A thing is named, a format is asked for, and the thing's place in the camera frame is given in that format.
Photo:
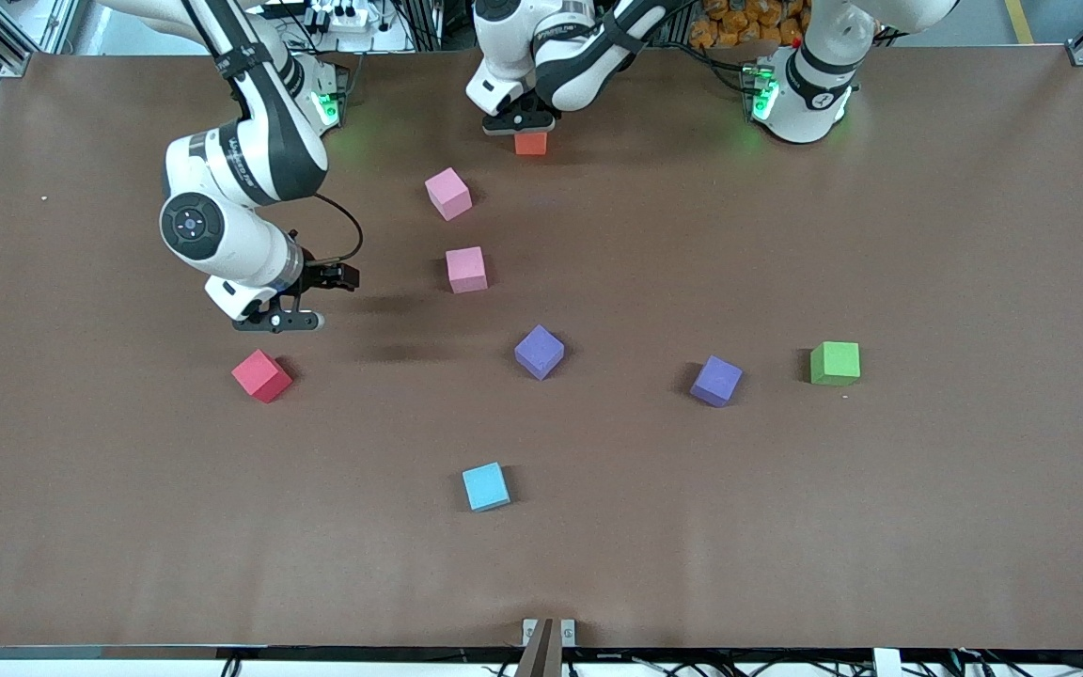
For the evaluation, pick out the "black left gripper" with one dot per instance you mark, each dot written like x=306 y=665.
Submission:
x=525 y=121

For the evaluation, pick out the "orange snack bag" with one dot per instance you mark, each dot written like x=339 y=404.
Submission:
x=748 y=23

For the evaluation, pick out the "pink foam block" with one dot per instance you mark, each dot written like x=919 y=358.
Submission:
x=465 y=268
x=447 y=192

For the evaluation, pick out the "purple foam block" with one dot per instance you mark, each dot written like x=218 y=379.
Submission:
x=716 y=379
x=539 y=350

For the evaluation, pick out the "green foam block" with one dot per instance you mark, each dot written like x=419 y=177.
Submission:
x=834 y=362

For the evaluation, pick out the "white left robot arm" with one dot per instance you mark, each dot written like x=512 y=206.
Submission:
x=805 y=103

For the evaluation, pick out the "white power strip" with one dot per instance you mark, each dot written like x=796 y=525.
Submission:
x=339 y=16

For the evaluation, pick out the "red foam block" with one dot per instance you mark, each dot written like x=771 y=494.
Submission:
x=260 y=374

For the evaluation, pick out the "white box below table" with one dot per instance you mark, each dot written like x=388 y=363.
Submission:
x=887 y=663

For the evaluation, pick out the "small metal bracket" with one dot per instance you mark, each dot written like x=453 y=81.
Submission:
x=549 y=630

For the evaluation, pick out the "orange foam block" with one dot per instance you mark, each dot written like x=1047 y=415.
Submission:
x=530 y=144

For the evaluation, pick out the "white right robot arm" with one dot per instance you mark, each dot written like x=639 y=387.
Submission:
x=259 y=141

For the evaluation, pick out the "light blue foam block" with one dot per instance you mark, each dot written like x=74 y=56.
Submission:
x=485 y=485

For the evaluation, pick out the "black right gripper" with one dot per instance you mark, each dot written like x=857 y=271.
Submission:
x=319 y=276

